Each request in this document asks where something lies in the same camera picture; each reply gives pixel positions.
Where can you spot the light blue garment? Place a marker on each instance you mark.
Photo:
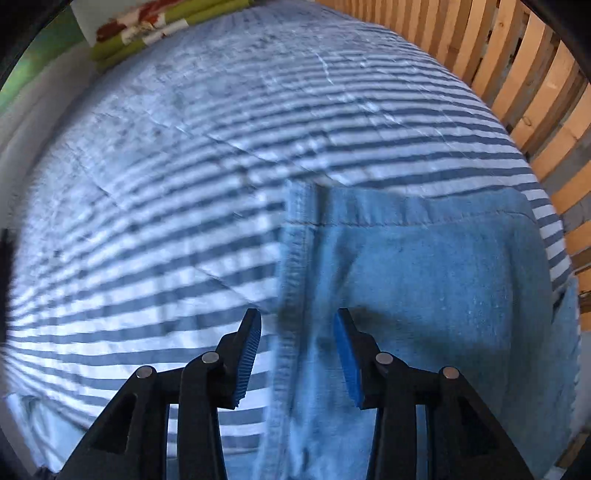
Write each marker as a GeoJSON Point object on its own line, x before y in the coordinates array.
{"type": "Point", "coordinates": [415, 277]}

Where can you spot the green landscape wall poster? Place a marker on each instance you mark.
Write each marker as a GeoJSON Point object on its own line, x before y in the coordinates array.
{"type": "Point", "coordinates": [41, 55]}

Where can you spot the wooden slatted headboard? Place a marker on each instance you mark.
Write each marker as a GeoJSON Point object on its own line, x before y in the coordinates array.
{"type": "Point", "coordinates": [508, 60]}

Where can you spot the folded green floral blanket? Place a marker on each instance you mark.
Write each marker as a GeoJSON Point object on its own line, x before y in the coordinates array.
{"type": "Point", "coordinates": [138, 32]}

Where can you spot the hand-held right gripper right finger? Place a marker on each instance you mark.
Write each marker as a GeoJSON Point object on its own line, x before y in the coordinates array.
{"type": "Point", "coordinates": [349, 364]}

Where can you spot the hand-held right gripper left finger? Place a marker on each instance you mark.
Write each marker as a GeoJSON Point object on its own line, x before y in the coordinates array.
{"type": "Point", "coordinates": [247, 364]}

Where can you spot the blue white striped bedsheet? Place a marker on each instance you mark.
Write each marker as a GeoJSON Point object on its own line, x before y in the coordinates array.
{"type": "Point", "coordinates": [184, 184]}

